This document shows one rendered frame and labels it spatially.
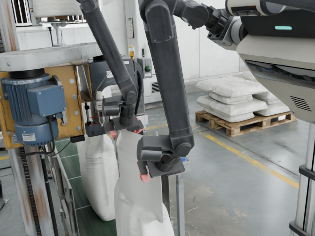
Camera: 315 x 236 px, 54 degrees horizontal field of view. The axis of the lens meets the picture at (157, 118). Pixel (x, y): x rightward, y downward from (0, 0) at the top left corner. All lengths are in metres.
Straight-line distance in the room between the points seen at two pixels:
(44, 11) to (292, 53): 0.79
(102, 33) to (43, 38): 3.02
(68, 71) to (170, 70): 0.78
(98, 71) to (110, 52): 0.29
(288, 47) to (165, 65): 0.47
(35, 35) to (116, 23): 1.93
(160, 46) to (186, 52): 5.61
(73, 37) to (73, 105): 2.78
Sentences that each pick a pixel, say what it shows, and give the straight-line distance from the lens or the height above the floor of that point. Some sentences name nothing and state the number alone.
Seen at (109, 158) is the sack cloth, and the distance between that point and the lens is 1.79.
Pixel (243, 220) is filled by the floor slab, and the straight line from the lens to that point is 2.57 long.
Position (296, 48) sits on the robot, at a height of 1.41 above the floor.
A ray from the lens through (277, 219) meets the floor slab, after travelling 2.64.
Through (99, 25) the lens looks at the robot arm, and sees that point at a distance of 1.07.
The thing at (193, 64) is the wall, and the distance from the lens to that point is 6.31.
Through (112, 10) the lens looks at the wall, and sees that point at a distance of 5.60.
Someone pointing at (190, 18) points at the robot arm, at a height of 1.50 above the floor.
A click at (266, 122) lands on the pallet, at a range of 4.41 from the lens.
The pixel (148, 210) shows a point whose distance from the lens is 1.16.
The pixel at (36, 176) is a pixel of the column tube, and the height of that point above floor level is 0.85.
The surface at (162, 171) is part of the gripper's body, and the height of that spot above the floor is 1.08.
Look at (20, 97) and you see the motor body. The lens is 1.17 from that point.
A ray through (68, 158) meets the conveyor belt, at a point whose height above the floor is 0.38.
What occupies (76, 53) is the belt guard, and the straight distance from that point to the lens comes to 1.25.
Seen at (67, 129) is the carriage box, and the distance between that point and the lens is 1.41.
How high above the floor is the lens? 1.51
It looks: 18 degrees down
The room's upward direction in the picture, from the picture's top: 3 degrees counter-clockwise
